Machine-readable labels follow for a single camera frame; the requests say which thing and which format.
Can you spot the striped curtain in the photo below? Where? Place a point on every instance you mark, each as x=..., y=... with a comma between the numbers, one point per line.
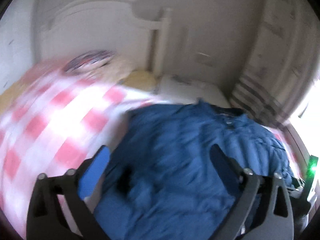
x=282, y=63

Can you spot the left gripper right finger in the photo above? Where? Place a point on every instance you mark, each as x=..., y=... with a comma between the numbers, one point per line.
x=263, y=209

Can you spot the yellow pillow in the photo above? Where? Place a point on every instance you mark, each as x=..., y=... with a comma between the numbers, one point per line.
x=142, y=80

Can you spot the yellow floral bed sheet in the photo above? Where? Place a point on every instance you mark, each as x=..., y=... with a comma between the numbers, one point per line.
x=11, y=94

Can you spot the white wooden headboard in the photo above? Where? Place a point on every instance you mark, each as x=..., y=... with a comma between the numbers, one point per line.
x=85, y=25

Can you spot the white nightstand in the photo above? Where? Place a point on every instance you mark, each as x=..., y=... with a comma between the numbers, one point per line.
x=186, y=91

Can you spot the pink white checkered quilt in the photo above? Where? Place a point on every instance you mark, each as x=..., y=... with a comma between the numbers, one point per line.
x=55, y=124

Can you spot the patterned round cushion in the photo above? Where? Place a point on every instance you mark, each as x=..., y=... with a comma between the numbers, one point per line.
x=89, y=61

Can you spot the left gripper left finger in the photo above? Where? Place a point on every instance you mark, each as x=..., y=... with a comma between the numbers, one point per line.
x=45, y=219

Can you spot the white wardrobe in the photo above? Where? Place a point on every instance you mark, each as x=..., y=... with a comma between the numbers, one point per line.
x=17, y=41

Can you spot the blue puffer jacket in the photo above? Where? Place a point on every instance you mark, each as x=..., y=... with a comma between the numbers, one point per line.
x=165, y=180

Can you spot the cream fluffy pillow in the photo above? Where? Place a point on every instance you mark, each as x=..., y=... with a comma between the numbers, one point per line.
x=117, y=69

